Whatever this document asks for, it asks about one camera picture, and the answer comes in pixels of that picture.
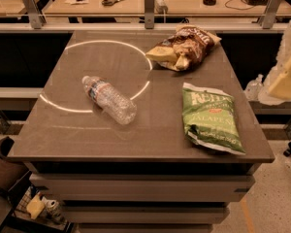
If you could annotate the right metal bracket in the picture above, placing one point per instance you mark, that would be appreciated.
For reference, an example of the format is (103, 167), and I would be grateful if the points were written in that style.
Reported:
(267, 19)

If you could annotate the brown chip bag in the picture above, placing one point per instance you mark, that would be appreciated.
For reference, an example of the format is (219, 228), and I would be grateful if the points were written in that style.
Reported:
(187, 47)

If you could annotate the metal bracket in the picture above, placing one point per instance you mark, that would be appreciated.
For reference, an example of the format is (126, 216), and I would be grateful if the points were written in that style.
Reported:
(149, 14)
(35, 15)
(267, 19)

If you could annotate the yellow cloth on cart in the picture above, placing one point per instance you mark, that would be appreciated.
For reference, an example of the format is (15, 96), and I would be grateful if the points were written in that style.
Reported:
(35, 207)

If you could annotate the left metal bracket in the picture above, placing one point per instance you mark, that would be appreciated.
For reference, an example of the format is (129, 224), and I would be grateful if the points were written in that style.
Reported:
(35, 15)

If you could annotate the green jalapeno chip bag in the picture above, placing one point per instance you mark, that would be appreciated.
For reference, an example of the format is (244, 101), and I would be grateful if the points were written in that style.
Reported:
(208, 116)

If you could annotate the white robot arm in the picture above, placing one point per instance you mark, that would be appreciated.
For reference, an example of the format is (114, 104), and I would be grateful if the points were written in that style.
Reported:
(283, 54)

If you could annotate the black handled scissors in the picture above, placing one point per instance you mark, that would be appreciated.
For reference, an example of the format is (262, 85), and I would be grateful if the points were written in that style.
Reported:
(108, 3)

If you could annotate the white power strip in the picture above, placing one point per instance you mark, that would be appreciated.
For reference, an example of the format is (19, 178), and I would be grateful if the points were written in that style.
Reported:
(160, 6)

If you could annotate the brown chair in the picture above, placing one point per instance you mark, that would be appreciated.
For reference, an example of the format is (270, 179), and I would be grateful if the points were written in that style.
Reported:
(12, 184)

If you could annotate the clear plastic water bottle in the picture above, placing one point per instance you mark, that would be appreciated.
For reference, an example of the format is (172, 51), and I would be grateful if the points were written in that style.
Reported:
(109, 99)

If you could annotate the middle metal bracket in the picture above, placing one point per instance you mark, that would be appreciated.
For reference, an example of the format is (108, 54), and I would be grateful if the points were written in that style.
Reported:
(149, 14)

